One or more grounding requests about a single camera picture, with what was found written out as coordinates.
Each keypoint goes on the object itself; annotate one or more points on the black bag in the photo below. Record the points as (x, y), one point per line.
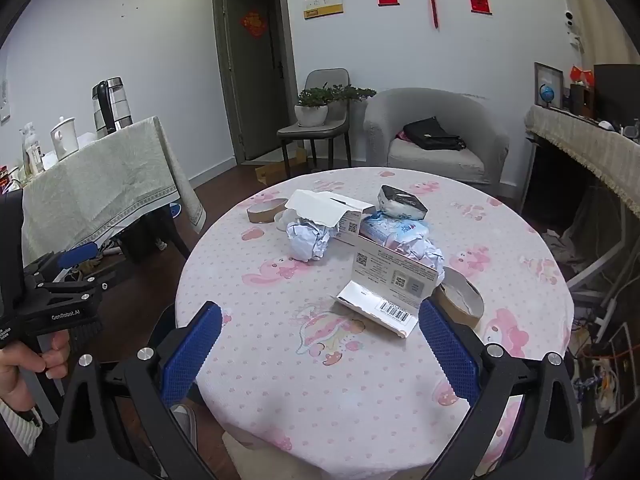
(432, 134)

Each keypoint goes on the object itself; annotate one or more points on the black monitor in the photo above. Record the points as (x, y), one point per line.
(617, 92)

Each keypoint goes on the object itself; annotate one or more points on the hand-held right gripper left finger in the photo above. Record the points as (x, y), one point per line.
(195, 350)

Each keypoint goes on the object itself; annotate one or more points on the grey door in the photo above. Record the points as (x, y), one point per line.
(255, 85)

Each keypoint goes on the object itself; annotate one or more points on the blue tissue pack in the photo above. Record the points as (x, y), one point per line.
(395, 232)

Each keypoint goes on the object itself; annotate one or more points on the cardboard box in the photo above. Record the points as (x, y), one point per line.
(272, 170)

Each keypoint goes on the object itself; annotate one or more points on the brown cardboard tape core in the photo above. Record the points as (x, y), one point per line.
(470, 305)
(260, 215)

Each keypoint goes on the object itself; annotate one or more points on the small blue globe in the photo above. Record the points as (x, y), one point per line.
(548, 94)

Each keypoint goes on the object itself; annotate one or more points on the person's left hand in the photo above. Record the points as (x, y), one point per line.
(30, 362)

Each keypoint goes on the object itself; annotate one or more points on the white lidded mug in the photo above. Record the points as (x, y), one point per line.
(64, 140)

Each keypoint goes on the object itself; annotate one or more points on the potted green plant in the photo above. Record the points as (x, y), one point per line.
(311, 115)

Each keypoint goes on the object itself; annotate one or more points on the white plastic lid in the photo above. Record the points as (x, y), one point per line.
(282, 220)

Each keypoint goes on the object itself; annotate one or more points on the grey armchair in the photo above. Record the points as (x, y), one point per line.
(435, 105)

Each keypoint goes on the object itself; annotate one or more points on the dark table leg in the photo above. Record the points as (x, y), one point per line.
(175, 237)

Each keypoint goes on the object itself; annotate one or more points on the red door decoration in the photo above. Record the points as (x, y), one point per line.
(253, 22)

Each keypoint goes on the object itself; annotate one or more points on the white printed carton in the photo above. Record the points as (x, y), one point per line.
(385, 270)

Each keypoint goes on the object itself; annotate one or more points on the black and white packet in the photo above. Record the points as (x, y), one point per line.
(400, 202)

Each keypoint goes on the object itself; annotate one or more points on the glass electric kettle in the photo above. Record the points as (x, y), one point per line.
(112, 105)

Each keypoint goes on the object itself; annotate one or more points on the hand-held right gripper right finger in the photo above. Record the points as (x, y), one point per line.
(447, 355)

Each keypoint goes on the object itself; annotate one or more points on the small red flags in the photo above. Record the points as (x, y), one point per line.
(582, 75)

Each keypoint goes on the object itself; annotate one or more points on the white security camera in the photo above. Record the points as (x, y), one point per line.
(571, 22)

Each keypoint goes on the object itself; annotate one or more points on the white paper ball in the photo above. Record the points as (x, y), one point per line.
(305, 240)
(427, 252)

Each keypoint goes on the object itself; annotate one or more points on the white pump bottle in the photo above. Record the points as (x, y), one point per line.
(32, 150)

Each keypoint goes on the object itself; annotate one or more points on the grey dining chair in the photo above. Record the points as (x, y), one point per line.
(325, 80)

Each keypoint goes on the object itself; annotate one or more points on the dark wooden box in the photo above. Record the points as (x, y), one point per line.
(577, 97)

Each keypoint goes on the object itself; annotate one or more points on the pink printed tablecloth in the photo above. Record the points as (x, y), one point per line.
(300, 390)

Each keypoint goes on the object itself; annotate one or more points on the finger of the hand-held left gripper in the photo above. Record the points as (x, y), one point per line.
(77, 255)
(80, 290)

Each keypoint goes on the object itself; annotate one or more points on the beige fringed desk cloth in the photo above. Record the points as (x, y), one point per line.
(585, 142)

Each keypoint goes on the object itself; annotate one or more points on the grey-green patterned tablecloth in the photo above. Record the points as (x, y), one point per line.
(100, 185)

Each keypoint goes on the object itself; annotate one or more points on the picture frame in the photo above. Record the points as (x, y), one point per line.
(547, 74)

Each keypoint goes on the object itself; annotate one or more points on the pink cloth item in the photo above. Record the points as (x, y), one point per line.
(401, 135)

